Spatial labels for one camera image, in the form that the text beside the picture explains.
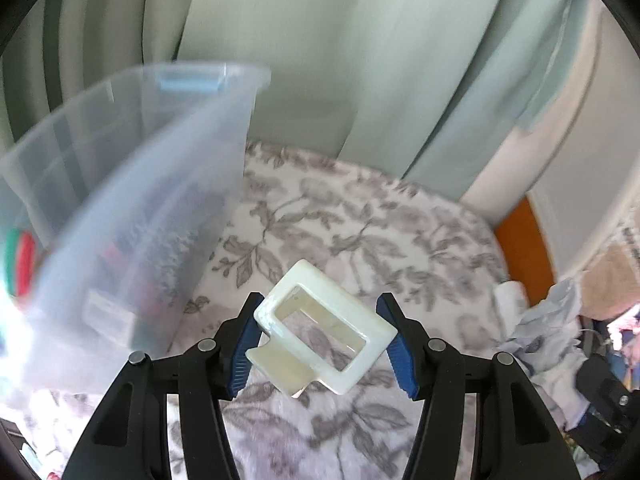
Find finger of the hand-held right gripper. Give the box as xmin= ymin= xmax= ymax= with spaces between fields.
xmin=575 ymin=355 xmax=633 ymax=433

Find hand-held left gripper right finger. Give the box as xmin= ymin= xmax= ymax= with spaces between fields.
xmin=376 ymin=292 xmax=583 ymax=480

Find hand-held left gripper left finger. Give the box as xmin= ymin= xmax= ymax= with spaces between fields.
xmin=62 ymin=292 xmax=265 ymax=480

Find white plastic rectangular frame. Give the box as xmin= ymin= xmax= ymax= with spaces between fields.
xmin=245 ymin=259 xmax=399 ymax=400

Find black and white scrunchie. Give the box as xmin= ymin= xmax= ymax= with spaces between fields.
xmin=130 ymin=195 xmax=226 ymax=306

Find clear plastic container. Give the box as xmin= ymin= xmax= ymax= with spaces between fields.
xmin=0 ymin=61 xmax=272 ymax=396

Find pink and green tape rolls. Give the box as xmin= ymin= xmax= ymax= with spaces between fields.
xmin=0 ymin=227 xmax=38 ymax=301

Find crumpled pale cloth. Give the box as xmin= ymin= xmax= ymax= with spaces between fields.
xmin=500 ymin=277 xmax=601 ymax=426

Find beige quilted lace-trimmed cover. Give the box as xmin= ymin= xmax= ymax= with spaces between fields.
xmin=575 ymin=220 xmax=640 ymax=321

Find white power strip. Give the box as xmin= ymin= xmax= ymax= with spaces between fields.
xmin=492 ymin=280 xmax=528 ymax=321

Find grey floral blanket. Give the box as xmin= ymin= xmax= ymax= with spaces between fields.
xmin=0 ymin=140 xmax=581 ymax=480

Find white drape cloth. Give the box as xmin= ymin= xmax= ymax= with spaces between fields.
xmin=530 ymin=10 xmax=640 ymax=276

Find pale green curtain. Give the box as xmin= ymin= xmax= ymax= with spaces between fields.
xmin=0 ymin=0 xmax=601 ymax=206

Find wooden bed frame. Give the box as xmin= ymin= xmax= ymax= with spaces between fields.
xmin=495 ymin=197 xmax=558 ymax=306

